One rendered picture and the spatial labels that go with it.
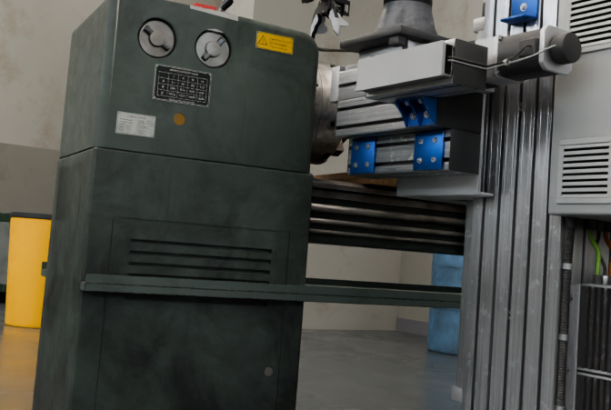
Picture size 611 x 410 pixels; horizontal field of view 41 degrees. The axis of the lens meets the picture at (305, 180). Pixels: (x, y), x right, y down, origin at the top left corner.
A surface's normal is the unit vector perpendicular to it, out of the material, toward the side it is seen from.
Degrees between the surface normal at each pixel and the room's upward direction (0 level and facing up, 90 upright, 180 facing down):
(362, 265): 90
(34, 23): 90
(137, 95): 90
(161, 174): 90
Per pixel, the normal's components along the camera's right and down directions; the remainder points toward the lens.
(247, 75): 0.45, -0.04
